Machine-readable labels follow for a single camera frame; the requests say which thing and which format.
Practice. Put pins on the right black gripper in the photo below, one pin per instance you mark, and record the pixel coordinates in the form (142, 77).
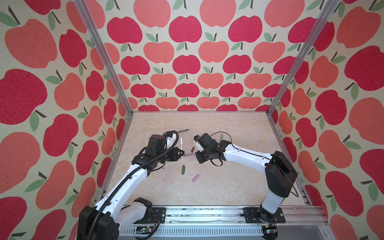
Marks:
(199, 159)

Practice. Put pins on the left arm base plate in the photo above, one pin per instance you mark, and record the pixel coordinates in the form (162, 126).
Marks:
(152, 215)

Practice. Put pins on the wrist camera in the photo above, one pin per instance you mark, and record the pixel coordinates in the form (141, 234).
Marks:
(171, 139)
(197, 143)

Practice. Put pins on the yellow-tipped white pen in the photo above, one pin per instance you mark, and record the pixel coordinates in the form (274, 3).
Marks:
(181, 147)

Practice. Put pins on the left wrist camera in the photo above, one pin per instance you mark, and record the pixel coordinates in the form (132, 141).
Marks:
(171, 139)

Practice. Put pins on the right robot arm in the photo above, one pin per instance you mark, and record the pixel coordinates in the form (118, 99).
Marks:
(280, 173)

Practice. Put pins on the pink pen cap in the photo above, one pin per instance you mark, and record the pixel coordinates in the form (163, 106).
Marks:
(196, 178)

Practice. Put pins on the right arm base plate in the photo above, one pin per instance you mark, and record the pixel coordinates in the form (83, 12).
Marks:
(258, 215)

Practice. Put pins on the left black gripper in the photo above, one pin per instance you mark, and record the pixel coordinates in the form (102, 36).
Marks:
(175, 156)

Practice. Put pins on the right aluminium corner post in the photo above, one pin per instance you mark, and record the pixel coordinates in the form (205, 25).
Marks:
(319, 24)

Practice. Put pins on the left aluminium corner post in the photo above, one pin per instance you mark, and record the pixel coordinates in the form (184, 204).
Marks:
(90, 24)

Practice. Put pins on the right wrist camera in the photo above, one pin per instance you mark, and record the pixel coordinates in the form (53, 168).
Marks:
(197, 143)

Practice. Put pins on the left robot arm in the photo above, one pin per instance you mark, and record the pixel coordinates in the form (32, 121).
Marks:
(107, 217)

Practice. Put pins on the aluminium front rail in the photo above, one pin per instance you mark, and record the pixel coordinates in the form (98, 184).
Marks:
(226, 223)

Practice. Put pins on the aluminium corner post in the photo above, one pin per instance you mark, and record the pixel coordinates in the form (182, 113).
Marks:
(319, 24)
(90, 24)

